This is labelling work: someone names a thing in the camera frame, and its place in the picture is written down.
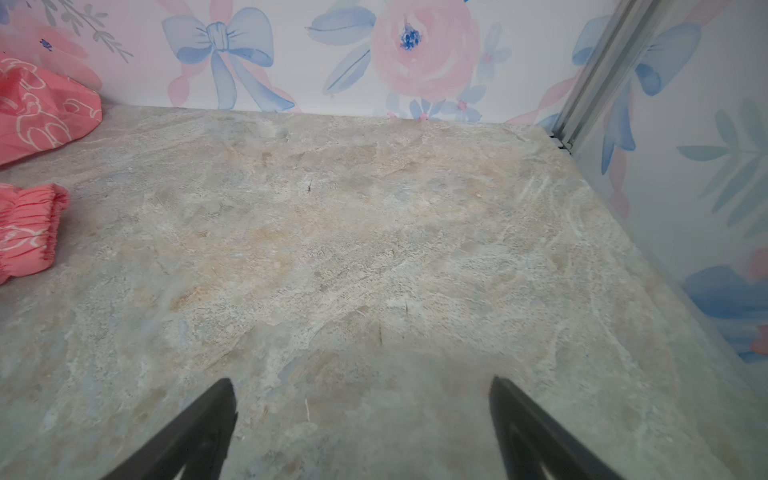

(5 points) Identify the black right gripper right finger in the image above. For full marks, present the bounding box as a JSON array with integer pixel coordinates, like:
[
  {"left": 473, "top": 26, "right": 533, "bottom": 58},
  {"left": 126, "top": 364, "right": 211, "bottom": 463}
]
[{"left": 489, "top": 376, "right": 622, "bottom": 480}]

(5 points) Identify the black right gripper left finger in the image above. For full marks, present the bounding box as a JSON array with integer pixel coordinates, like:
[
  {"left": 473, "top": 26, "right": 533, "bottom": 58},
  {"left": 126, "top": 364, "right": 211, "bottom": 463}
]
[{"left": 105, "top": 378, "right": 238, "bottom": 480}]

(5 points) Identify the pink patterned cloth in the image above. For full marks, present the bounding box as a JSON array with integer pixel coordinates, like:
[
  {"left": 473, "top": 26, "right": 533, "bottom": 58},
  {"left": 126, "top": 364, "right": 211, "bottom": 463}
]
[{"left": 1, "top": 54, "right": 103, "bottom": 282}]

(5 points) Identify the aluminium corner post right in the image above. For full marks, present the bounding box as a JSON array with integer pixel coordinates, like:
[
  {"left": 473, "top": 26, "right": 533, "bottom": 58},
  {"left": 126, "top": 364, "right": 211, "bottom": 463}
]
[{"left": 551, "top": 0, "right": 670, "bottom": 153}]

